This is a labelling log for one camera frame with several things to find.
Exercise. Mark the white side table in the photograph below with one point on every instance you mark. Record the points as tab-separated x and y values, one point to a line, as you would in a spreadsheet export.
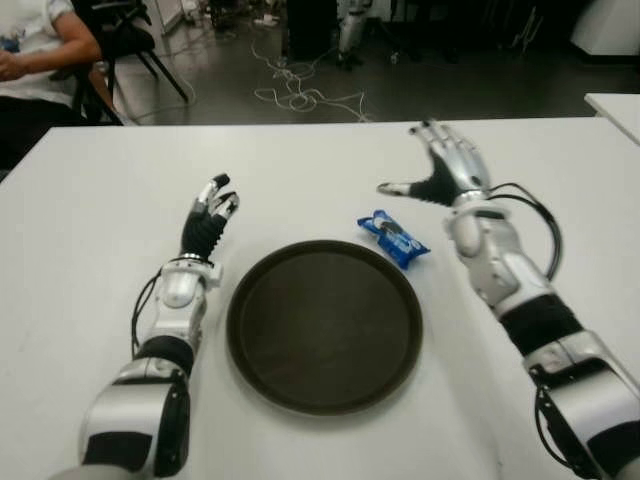
620	112

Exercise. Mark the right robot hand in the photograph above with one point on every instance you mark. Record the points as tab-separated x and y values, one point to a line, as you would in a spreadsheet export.
450	175

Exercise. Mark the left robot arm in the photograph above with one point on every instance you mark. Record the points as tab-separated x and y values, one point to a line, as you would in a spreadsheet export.
150	390

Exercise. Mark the seated person white shirt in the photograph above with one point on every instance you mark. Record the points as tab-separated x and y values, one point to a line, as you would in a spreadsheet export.
35	60

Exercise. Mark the white curved machine housing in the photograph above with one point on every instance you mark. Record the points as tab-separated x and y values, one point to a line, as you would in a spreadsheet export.
610	27

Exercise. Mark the blue Oreo packet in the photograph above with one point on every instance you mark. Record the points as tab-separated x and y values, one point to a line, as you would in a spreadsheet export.
395	240

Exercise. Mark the round dark brown tray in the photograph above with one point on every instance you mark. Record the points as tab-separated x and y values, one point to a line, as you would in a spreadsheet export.
325	330

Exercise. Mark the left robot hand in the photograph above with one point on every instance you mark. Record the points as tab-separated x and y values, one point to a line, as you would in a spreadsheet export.
202	235

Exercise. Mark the black cabinet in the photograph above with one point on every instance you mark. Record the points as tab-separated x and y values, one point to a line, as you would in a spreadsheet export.
312	27

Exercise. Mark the bare leg white shoe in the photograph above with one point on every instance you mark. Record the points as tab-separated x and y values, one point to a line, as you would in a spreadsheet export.
106	90

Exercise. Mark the white board panel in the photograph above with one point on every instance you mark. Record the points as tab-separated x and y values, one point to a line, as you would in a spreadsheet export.
167	12

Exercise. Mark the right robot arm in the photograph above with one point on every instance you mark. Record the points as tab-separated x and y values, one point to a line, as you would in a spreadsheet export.
540	320

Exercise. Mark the black chair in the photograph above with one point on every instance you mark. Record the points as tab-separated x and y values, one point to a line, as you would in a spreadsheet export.
125	35

